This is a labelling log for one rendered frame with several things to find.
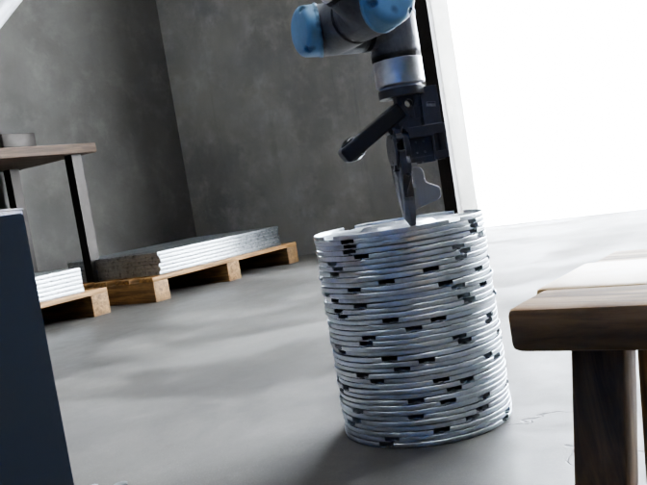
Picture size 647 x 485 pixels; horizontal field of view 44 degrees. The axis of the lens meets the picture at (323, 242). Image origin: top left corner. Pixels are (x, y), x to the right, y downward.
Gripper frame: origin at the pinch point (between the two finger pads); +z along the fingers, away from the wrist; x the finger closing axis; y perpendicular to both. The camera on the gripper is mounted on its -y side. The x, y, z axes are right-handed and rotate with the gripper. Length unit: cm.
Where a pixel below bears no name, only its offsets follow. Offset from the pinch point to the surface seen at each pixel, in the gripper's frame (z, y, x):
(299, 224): 15, 6, 413
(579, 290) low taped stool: 3, -2, -70
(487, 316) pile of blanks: 18.0, 11.6, 5.2
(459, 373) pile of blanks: 25.8, 4.9, 2.2
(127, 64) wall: -110, -91, 443
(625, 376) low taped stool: 8, -2, -74
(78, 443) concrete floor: 35, -65, 40
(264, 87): -78, -2, 419
